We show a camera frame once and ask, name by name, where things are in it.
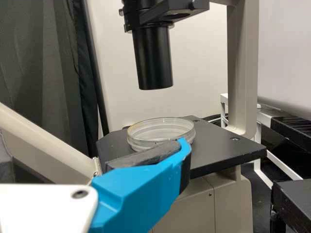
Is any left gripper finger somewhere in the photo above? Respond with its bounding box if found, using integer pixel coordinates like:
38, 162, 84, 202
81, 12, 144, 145
89, 137, 193, 233

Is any petri dish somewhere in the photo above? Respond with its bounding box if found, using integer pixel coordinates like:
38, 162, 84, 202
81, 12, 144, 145
126, 116, 196, 152

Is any black platform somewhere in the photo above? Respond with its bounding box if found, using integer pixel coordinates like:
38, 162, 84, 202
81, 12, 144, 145
271, 179, 311, 233
220, 93, 311, 187

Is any cream microscope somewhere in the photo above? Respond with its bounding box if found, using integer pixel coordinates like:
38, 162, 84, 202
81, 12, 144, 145
0, 0, 268, 233

